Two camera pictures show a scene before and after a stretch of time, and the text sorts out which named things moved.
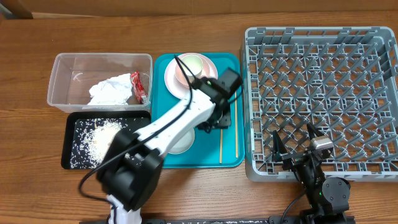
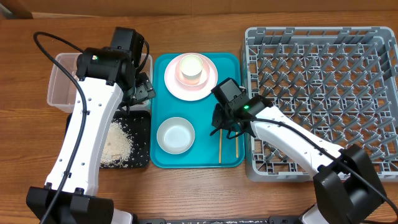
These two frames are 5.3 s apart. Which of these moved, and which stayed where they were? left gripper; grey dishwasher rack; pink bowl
Moved: left gripper
Stayed: grey dishwasher rack; pink bowl
